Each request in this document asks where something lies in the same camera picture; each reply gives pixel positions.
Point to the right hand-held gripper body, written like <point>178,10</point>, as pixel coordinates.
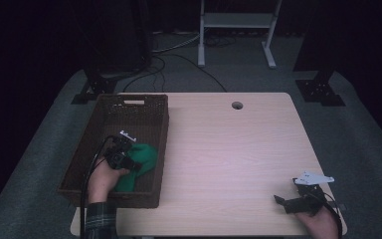
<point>306,202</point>

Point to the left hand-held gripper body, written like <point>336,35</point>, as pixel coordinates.
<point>117,156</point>

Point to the green printed t-shirt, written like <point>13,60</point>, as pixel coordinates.
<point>146,156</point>

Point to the brown wicker basket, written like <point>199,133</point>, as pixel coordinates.
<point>112,116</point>

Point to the grey tape strip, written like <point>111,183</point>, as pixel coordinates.
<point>340,206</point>

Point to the black metal stand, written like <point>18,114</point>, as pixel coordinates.
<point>318,91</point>
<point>96,86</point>

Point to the white metal stand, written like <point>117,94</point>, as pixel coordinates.
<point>237,20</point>

